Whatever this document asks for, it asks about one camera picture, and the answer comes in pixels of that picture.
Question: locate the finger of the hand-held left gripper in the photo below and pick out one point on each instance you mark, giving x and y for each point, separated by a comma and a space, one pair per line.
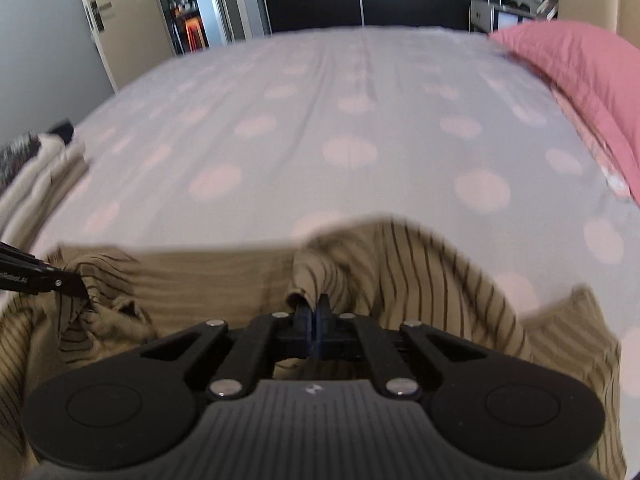
60, 282

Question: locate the pile of beige folded clothes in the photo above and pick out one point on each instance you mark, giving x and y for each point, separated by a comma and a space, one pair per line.
35, 185

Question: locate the beige striped button shirt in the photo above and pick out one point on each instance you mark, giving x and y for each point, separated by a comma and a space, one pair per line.
415, 280

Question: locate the white cabinet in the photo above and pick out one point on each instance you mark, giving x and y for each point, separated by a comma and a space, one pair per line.
492, 15

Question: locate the beige door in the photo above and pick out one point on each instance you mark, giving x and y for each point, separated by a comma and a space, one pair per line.
125, 15

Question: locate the orange stool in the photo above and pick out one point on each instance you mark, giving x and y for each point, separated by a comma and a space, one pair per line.
195, 32

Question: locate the pink pillow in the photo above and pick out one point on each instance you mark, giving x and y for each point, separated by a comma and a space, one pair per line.
585, 70

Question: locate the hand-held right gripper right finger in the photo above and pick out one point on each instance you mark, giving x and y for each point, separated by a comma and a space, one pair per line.
324, 321

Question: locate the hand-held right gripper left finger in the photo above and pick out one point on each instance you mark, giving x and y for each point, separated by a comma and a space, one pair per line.
302, 321

